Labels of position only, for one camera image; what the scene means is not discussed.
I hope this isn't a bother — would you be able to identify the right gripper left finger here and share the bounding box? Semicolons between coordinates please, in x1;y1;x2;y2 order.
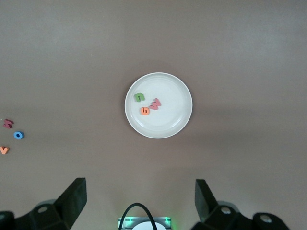
14;177;87;230

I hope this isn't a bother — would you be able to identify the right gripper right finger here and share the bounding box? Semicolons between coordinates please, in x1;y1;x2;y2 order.
191;179;291;230

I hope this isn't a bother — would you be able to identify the red foam letter w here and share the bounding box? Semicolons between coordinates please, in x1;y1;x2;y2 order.
149;98;162;111

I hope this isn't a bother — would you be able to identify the green foam letter n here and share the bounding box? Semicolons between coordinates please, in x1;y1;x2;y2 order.
133;92;146;103

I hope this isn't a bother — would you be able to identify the beige round plate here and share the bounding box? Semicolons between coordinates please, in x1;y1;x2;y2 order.
124;72;193;139

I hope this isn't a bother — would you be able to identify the brown paper table cover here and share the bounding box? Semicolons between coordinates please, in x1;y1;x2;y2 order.
0;0;307;230

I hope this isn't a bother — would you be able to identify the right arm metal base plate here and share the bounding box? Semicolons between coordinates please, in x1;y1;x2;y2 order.
117;217;172;230

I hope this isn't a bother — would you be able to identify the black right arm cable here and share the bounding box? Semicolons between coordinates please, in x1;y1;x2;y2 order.
119;203;156;230

